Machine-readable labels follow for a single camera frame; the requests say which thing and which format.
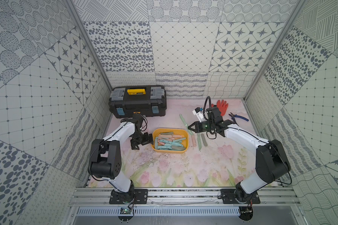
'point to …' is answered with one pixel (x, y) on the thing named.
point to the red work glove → (222, 106)
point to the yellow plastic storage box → (170, 140)
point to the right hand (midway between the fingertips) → (190, 129)
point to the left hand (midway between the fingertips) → (150, 145)
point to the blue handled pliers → (233, 117)
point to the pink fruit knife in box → (177, 136)
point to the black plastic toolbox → (149, 100)
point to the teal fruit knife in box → (171, 147)
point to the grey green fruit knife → (204, 140)
